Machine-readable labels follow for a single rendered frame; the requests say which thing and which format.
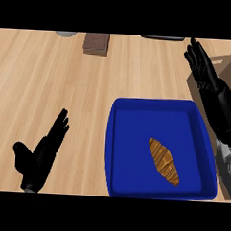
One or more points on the brown cardboard box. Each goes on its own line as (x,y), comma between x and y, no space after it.
(228,75)

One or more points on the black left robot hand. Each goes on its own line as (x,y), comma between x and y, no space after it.
(43,158)

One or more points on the brown rectangular block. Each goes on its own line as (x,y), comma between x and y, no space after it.
(96,43)

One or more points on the blue plastic tray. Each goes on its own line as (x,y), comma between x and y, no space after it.
(160,148)

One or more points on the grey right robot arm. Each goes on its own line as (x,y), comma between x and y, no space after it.
(225,172)

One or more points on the grey round object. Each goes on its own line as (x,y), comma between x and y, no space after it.
(66,33)

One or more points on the brown croissant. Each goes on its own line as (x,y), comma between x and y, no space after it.
(164,161)

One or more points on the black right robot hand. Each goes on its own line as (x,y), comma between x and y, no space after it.
(214,94)

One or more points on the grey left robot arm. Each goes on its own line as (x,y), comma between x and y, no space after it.
(30,190)

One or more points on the flat black object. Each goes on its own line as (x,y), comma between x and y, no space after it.
(163,37)

